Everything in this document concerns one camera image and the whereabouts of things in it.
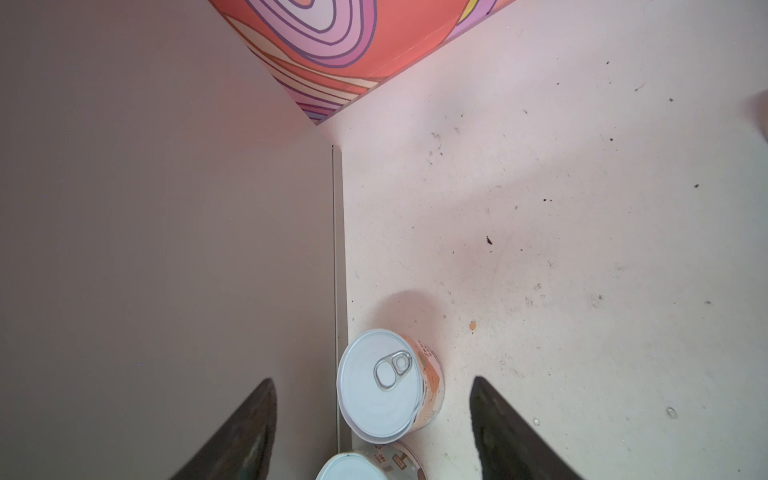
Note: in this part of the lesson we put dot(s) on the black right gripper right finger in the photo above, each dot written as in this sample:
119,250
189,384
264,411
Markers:
508,448

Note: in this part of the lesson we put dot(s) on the small hidden tin can right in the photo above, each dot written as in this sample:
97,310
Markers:
394,461

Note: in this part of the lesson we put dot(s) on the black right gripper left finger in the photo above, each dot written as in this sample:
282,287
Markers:
241,448

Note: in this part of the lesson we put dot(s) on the grey metal cabinet box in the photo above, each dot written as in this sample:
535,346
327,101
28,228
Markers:
167,243

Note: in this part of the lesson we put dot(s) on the orange labelled tin can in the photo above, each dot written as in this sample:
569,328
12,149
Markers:
388,385

